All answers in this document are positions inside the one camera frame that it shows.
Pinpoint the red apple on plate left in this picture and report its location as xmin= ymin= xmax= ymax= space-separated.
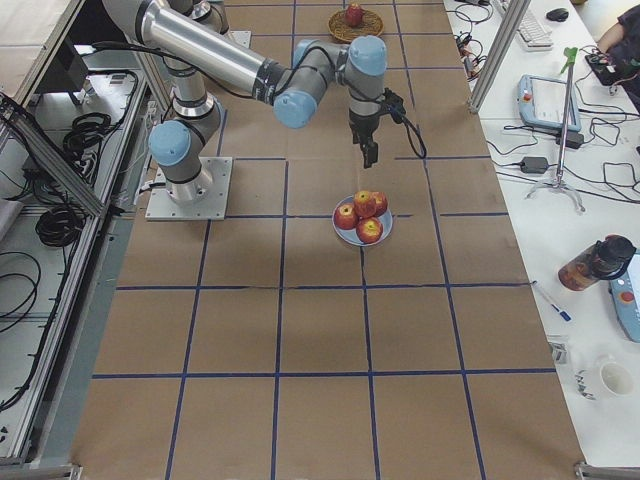
xmin=333 ymin=202 xmax=359 ymax=230

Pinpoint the red apple on plate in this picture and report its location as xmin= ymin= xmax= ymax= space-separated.
xmin=372 ymin=191 xmax=388 ymax=217
xmin=333 ymin=202 xmax=359 ymax=230
xmin=355 ymin=217 xmax=384 ymax=245

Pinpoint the white keyboard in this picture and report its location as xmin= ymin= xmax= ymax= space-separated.
xmin=517 ymin=10 xmax=554 ymax=52

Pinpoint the dark red apple in basket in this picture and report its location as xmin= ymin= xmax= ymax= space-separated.
xmin=344 ymin=2 xmax=364 ymax=28

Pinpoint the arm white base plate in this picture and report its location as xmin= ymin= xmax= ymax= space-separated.
xmin=145 ymin=157 xmax=233 ymax=221
xmin=226 ymin=30 xmax=252 ymax=48

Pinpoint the silver tripod stand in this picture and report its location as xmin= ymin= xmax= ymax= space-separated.
xmin=525 ymin=47 xmax=586 ymax=214

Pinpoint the black power adapter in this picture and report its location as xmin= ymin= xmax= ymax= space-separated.
xmin=519 ymin=156 xmax=550 ymax=174

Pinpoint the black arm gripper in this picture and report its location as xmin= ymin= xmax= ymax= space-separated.
xmin=349 ymin=112 xmax=380 ymax=169

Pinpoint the light blue plate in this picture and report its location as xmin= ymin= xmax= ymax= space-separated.
xmin=332 ymin=196 xmax=393 ymax=247

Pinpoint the blue teach pendant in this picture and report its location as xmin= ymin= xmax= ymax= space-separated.
xmin=517 ymin=74 xmax=567 ymax=131
xmin=609 ymin=252 xmax=640 ymax=343

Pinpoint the aluminium frame post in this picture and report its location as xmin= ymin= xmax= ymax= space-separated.
xmin=467 ymin=0 xmax=530 ymax=114

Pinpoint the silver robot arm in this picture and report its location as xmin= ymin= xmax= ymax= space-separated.
xmin=103 ymin=1 xmax=387 ymax=168

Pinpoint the red apple on plate back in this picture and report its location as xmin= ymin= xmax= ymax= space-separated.
xmin=372 ymin=191 xmax=388 ymax=217

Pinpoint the red yellow apple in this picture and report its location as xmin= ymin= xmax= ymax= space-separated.
xmin=353 ymin=190 xmax=377 ymax=219

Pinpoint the round wicker basket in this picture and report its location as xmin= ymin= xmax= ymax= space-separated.
xmin=327 ymin=10 xmax=384 ymax=43

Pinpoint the blue white pen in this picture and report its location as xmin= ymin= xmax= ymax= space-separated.
xmin=531 ymin=280 xmax=572 ymax=322

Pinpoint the dark water bottle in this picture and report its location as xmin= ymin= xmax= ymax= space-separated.
xmin=558 ymin=234 xmax=636 ymax=291

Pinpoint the red apple on plate front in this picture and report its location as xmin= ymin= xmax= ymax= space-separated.
xmin=355 ymin=217 xmax=384 ymax=245

